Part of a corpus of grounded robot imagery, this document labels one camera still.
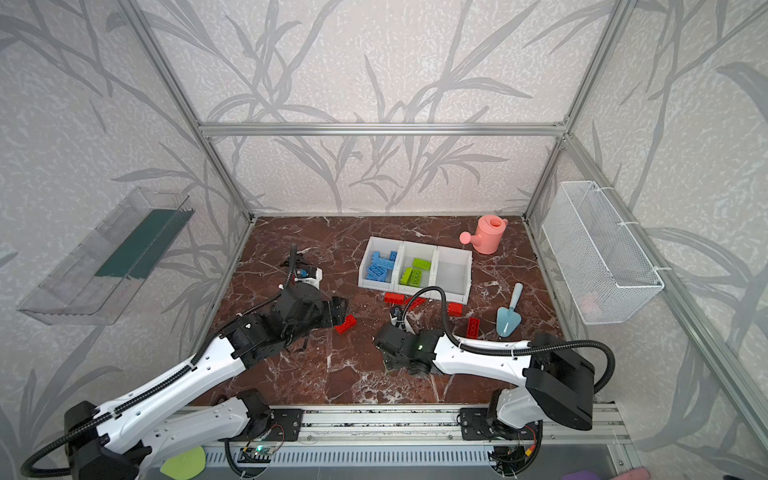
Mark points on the white three-compartment bin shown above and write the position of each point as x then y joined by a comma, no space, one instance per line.
404,267

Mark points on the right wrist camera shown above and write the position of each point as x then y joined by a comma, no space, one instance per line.
397,318

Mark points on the pink watering can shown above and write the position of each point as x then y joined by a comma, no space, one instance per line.
487,236

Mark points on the white wire mesh basket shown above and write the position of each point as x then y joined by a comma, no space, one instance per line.
608,274

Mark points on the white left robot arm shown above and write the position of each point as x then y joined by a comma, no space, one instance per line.
122,438

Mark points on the controller board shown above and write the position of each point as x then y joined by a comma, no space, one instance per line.
253,454
511,460

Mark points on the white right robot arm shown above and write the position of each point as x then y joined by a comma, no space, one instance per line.
552,379

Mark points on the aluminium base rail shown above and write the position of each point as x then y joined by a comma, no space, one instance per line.
431,424

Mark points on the right controller board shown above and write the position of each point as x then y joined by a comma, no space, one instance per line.
511,460

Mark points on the green lego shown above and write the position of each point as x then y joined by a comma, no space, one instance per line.
406,276
416,278
421,264

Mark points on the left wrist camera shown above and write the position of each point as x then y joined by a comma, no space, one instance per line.
309,275

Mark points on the light blue trowel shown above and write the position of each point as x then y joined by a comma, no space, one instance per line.
507,318

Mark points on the small red lego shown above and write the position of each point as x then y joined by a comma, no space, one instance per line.
455,309

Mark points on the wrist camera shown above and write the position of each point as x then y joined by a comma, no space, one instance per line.
397,318
309,275

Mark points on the left controller board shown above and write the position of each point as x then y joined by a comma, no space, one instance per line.
253,454

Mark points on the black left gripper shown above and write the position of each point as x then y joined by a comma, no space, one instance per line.
336,309

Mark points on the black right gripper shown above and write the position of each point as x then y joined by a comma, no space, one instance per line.
385,343

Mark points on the clear wall shelf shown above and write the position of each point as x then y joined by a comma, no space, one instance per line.
96,282

